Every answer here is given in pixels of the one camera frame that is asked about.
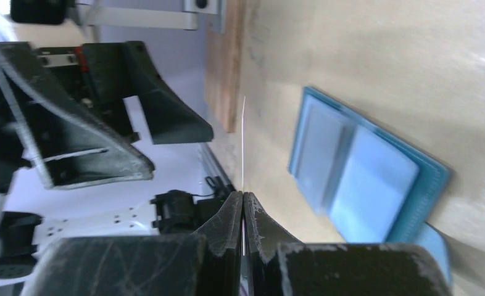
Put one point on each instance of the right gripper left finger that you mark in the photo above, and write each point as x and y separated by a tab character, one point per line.
205	262

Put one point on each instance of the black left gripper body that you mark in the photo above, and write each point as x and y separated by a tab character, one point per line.
5	122

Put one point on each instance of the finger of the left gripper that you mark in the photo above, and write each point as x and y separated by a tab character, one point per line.
120	70
56	120

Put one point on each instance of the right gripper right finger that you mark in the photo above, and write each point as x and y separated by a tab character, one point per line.
280	264

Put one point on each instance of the teal card holder wallet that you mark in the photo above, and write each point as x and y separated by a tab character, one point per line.
372	185

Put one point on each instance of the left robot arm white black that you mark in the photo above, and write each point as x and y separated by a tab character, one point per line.
25	236

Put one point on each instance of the wooden board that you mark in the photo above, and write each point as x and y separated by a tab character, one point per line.
224	39

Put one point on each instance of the metal corner bracket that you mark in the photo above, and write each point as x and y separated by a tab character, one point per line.
96	14

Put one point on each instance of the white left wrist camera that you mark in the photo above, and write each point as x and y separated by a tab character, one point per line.
47	23

